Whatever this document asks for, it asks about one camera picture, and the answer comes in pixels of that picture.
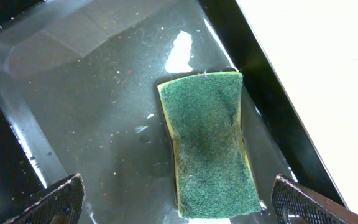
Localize green yellow scrub sponge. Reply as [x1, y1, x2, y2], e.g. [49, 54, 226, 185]
[157, 72, 262, 219]

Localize black water tray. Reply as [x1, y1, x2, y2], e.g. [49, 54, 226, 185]
[0, 1, 344, 223]

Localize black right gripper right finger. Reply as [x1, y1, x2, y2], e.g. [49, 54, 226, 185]
[271, 175, 358, 224]

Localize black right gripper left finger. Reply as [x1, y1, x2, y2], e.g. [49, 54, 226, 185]
[4, 173, 86, 224]

